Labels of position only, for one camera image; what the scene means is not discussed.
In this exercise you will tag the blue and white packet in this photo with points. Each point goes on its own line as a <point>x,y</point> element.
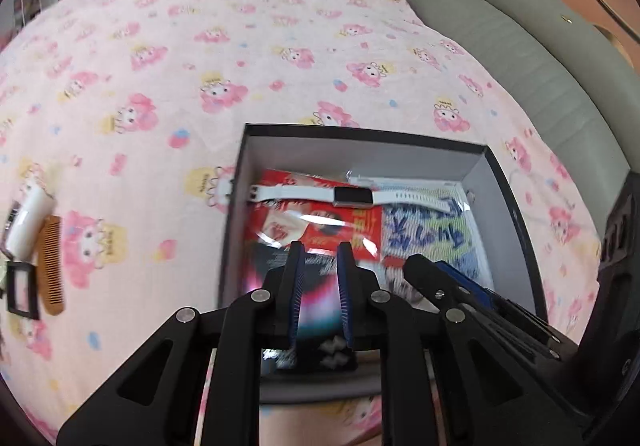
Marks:
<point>425,231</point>

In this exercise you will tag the wooden comb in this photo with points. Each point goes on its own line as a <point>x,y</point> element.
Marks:
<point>50,266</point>

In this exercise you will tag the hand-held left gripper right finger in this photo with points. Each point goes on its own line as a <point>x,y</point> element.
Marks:
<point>345,286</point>

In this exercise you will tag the white tube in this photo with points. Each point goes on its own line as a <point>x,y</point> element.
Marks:
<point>27,221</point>

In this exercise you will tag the red printed packet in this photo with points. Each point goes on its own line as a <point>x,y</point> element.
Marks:
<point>290,226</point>

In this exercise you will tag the white smartwatch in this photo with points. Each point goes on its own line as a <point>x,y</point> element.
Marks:
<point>350,196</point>

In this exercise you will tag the black cardboard box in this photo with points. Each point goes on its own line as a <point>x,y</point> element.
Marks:
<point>235,226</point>

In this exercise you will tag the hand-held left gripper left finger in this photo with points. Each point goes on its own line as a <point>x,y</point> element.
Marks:
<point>296,286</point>

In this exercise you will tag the black square case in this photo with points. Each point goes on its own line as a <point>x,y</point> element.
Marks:
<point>20,291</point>

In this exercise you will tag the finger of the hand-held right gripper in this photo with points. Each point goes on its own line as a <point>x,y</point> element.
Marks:
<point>425,276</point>
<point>525,326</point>

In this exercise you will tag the grey leather sofa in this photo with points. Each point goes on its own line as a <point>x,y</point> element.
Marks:
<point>525,50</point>

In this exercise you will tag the pink printed blanket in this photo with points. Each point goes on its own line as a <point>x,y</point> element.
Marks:
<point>150,150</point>

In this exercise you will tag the black printed packet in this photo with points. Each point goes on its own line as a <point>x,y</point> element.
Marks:
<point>320,311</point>

